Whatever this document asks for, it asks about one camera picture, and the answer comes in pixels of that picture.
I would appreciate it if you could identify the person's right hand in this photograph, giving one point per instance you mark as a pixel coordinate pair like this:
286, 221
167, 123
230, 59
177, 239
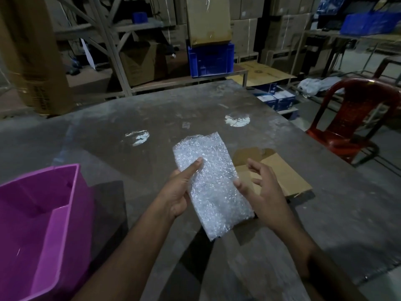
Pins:
272, 203

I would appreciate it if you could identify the person's left hand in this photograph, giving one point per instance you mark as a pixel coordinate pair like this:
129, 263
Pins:
178, 194

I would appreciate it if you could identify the small brown cardboard box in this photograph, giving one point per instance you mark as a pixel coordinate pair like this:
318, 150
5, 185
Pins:
291, 178

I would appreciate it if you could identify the clear bubble wrap sheet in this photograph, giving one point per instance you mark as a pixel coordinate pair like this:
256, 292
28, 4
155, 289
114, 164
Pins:
213, 184

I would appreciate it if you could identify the person's left forearm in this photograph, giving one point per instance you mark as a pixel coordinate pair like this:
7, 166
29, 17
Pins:
125, 260

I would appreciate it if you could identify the blue and white product box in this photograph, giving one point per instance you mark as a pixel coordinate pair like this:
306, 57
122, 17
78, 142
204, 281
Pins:
285, 101
266, 102

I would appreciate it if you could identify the dark blue product box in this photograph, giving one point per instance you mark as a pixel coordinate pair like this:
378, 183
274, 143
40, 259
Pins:
265, 88

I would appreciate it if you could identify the flattened printed cardboard sheet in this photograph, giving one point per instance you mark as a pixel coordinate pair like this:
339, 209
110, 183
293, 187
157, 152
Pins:
264, 74

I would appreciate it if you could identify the flat cardboard sheet with tape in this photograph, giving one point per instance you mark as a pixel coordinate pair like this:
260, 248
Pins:
209, 20

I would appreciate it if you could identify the tall narrow cardboard carton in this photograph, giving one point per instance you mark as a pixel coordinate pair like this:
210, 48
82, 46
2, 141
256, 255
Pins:
37, 53

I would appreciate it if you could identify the red plastic chair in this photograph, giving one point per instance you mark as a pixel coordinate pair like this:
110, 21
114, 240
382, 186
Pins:
354, 122

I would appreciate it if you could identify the white plastic bag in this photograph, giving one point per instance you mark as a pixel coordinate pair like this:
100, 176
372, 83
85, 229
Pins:
316, 86

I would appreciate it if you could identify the open brown carton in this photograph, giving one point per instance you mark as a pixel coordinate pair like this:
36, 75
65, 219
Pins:
142, 65

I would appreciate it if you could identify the blue plastic crate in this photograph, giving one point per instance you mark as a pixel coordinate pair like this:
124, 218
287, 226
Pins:
211, 61

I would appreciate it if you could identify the pink plastic bin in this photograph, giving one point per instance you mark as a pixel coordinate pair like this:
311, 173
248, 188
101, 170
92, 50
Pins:
37, 235

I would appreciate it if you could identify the grey metal storage rack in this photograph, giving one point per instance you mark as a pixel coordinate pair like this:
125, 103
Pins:
112, 50

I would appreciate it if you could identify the small dark object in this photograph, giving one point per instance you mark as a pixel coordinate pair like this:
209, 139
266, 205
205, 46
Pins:
75, 67

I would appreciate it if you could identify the white paper sheet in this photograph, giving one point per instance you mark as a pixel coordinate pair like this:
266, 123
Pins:
88, 54

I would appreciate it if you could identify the small blue bin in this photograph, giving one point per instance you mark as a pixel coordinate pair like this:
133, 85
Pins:
139, 17

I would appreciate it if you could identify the blue plastic tray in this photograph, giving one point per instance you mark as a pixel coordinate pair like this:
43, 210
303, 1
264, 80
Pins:
369, 24

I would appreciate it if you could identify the blue patterned bag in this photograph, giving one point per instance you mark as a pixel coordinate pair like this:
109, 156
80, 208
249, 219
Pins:
330, 4

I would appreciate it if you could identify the metal frame table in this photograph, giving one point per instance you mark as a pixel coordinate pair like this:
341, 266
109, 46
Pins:
322, 35

